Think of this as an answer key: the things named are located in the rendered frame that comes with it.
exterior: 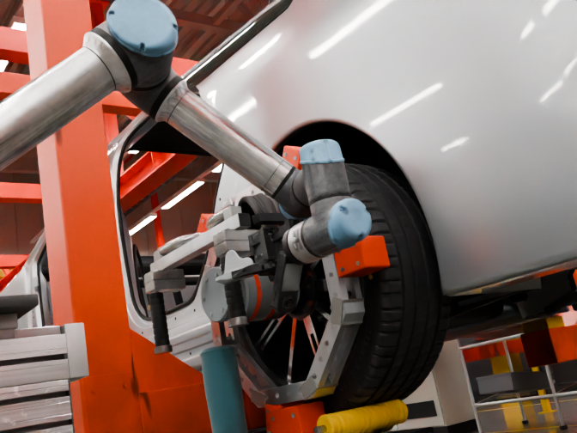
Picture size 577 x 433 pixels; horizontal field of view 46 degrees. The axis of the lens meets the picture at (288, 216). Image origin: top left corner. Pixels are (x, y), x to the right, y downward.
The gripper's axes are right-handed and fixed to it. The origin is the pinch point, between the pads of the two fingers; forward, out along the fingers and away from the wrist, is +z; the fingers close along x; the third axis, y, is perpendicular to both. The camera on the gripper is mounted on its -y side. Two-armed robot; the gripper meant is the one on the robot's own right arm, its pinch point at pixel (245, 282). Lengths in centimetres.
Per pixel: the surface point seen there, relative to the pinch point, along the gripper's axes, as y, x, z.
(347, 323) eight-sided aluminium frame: -11.1, -22.0, -3.8
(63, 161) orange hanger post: 53, 8, 68
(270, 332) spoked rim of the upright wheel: -6.5, -30.9, 36.2
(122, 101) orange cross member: 181, -112, 263
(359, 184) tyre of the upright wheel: 20.7, -33.3, -5.4
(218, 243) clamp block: 9.6, 1.6, 4.8
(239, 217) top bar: 13.8, -1.7, 0.2
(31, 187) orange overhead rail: 253, -167, 617
